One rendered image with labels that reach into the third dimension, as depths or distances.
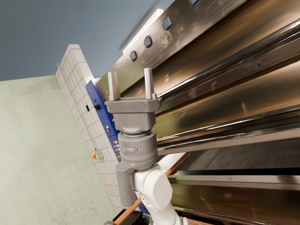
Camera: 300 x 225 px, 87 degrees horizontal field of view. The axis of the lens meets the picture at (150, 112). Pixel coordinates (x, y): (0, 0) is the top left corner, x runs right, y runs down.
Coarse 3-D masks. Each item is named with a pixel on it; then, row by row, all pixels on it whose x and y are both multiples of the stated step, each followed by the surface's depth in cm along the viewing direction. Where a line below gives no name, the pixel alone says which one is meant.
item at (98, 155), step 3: (96, 150) 176; (99, 150) 177; (93, 153) 178; (96, 153) 175; (99, 153) 176; (102, 153) 179; (96, 156) 174; (99, 156) 175; (102, 156) 178; (96, 159) 177
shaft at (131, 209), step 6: (186, 156) 134; (180, 162) 127; (174, 168) 120; (168, 174) 114; (138, 198) 95; (138, 204) 92; (126, 210) 88; (132, 210) 89; (120, 216) 85; (126, 216) 86; (114, 222) 82; (120, 222) 83
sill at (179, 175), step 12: (264, 168) 77; (276, 168) 73; (288, 168) 70; (192, 180) 102; (204, 180) 96; (216, 180) 90; (228, 180) 85; (240, 180) 81; (252, 180) 77; (264, 180) 73; (276, 180) 70; (288, 180) 67
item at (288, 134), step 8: (256, 136) 57; (264, 136) 55; (272, 136) 53; (280, 136) 52; (288, 136) 50; (296, 136) 49; (208, 144) 70; (216, 144) 68; (224, 144) 65; (232, 144) 63; (240, 144) 61; (160, 152) 93; (168, 152) 88; (176, 152) 84; (120, 160) 127
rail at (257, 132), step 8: (264, 128) 55; (272, 128) 53; (280, 128) 51; (288, 128) 50; (296, 128) 49; (224, 136) 65; (232, 136) 63; (240, 136) 60; (248, 136) 59; (176, 144) 85; (184, 144) 80; (192, 144) 76; (200, 144) 73
